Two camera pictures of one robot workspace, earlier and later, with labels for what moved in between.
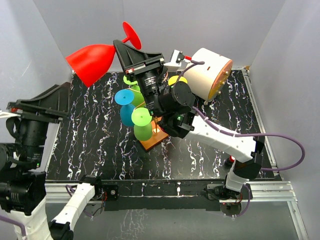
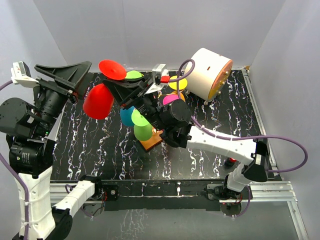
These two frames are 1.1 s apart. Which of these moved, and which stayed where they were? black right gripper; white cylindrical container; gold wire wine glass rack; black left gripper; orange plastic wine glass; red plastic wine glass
Moved: orange plastic wine glass; red plastic wine glass; black left gripper; black right gripper
Stayed: gold wire wine glass rack; white cylindrical container
